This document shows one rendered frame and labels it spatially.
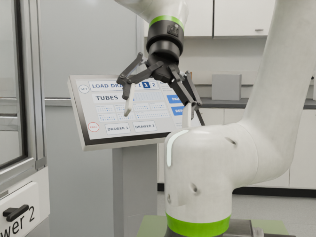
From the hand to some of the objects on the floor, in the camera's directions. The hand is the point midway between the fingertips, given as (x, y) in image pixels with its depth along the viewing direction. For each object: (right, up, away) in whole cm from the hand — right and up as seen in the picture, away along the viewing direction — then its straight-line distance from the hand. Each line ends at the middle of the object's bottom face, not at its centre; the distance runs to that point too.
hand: (158, 118), depth 74 cm
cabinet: (-87, -113, -1) cm, 143 cm away
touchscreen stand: (-8, -101, +82) cm, 130 cm away
